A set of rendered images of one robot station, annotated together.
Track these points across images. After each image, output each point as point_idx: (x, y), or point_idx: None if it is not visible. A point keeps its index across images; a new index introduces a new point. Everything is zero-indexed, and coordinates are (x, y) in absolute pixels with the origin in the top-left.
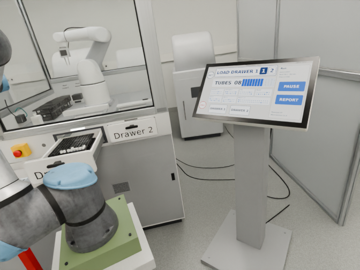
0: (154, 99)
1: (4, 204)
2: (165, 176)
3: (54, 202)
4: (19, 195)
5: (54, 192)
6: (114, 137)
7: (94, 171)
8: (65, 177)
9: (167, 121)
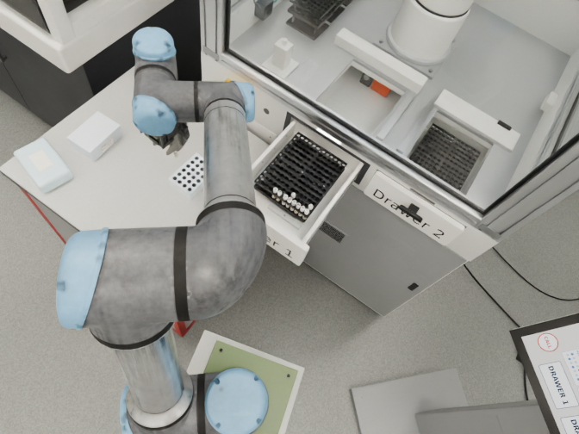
0: (494, 212)
1: (157, 429)
2: (402, 277)
3: (203, 433)
4: (173, 424)
5: (208, 424)
6: (373, 193)
7: (295, 263)
8: (227, 418)
9: (481, 247)
